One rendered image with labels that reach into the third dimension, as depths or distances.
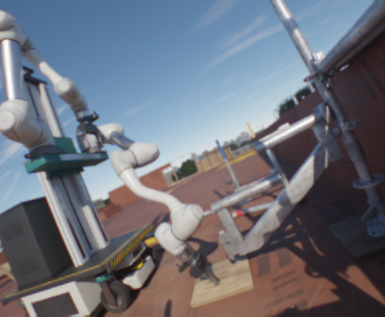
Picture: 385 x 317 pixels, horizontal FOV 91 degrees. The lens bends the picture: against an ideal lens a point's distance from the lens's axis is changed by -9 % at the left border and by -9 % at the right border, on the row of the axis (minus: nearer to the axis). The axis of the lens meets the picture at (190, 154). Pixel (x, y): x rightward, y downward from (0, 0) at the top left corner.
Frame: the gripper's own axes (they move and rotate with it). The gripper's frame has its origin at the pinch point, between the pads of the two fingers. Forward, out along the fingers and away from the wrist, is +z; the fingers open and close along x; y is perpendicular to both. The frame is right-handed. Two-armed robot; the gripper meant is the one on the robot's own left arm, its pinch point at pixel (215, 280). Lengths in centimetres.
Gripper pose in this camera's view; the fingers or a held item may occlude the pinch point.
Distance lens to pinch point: 116.3
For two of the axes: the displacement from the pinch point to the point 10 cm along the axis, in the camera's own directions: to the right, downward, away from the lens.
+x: 2.6, -0.6, 9.6
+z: 7.5, 6.4, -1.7
